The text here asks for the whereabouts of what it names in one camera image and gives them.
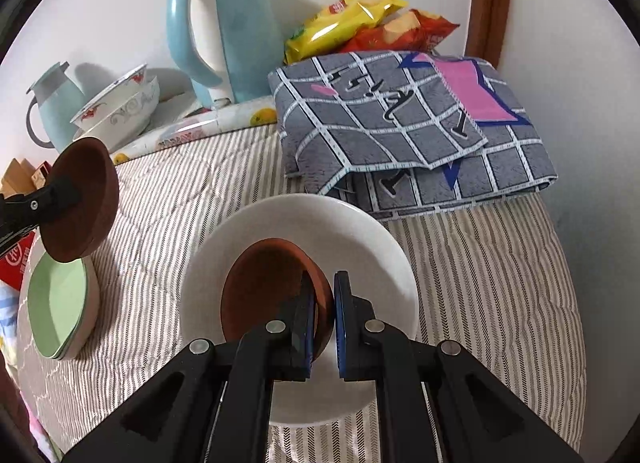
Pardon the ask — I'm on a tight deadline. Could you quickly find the red paper bag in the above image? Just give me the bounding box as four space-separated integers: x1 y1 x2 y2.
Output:
0 230 36 290

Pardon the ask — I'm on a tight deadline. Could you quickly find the light blue electric kettle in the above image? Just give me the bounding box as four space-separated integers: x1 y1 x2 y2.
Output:
166 0 286 108

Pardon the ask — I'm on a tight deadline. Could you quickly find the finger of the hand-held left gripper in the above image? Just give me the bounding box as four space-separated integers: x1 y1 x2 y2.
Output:
0 177 86 226

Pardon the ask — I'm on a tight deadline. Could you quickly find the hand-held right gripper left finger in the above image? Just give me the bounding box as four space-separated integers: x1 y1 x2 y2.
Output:
62 288 318 463

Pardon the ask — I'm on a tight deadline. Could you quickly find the pink square plate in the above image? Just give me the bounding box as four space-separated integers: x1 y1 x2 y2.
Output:
30 258 102 362

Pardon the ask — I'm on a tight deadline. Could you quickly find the red chip bag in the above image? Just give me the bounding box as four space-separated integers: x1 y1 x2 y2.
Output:
340 9 461 54

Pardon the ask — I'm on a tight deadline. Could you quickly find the rolled fruit print mat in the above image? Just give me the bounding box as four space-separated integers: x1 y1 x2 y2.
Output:
112 95 278 166

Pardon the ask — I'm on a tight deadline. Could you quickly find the pale blue printed cloth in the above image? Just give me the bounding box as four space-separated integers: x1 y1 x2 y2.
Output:
0 283 26 369

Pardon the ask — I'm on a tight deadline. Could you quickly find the fish patterned ceramic bowl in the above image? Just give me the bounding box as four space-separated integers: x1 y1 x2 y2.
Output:
70 64 151 140

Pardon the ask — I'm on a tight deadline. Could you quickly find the striped quilted table cover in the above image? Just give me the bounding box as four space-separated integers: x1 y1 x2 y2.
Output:
15 123 588 463

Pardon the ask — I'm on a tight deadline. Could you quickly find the large white ceramic bowl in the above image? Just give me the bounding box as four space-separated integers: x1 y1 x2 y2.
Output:
72 75 161 151

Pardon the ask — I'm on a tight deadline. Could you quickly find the small brown bowl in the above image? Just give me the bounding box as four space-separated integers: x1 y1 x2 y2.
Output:
39 137 121 264
220 238 335 361

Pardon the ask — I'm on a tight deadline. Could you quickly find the yellow chip bag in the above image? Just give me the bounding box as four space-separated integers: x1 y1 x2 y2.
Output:
284 0 408 64

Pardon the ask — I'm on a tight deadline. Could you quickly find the brown wooden door frame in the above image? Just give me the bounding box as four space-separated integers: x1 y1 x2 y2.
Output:
462 0 513 68

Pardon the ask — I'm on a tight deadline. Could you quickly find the green square plate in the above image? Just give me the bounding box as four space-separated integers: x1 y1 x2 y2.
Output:
25 254 91 360

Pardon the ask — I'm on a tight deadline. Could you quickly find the light blue thermos jug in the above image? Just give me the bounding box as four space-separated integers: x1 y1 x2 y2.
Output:
26 61 88 154

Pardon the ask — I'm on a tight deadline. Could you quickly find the grey checked folded cloth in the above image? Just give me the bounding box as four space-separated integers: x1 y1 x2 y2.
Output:
267 52 558 222

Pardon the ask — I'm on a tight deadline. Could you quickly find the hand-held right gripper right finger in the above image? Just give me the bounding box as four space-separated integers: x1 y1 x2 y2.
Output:
334 270 583 463

